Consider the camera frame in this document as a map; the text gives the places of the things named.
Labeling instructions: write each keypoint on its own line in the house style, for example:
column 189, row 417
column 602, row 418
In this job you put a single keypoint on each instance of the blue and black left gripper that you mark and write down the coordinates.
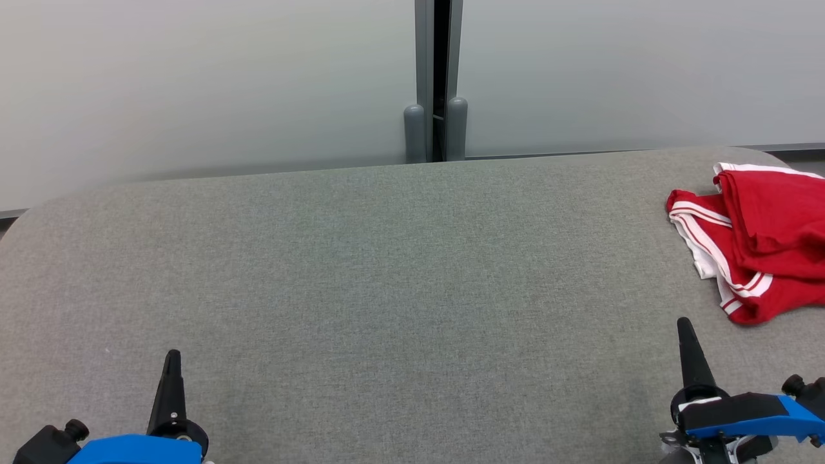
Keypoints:
column 129, row 451

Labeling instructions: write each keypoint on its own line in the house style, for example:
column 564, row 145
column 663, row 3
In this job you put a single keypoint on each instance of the frosted grey partition panel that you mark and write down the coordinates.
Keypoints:
column 644, row 71
column 193, row 84

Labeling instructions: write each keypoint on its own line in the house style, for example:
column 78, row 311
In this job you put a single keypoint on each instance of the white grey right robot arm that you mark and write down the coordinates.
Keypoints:
column 715, row 454

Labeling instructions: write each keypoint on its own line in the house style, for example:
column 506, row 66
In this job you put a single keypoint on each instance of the red shorts with white stripe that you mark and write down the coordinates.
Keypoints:
column 773, row 212

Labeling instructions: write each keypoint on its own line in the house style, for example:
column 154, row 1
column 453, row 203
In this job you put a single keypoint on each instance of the grey rounded partition post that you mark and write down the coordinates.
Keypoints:
column 456, row 132
column 415, row 138

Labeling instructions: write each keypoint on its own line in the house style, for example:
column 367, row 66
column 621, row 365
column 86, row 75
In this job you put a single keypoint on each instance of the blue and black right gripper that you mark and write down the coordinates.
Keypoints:
column 741, row 412

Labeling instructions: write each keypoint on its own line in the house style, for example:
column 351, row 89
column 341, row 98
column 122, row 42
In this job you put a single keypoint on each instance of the red jersey with white trim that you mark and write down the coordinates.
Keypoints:
column 767, row 306

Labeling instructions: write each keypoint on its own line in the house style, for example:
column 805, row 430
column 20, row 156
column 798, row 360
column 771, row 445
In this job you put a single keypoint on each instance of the grey fabric padded bench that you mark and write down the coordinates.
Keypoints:
column 387, row 290

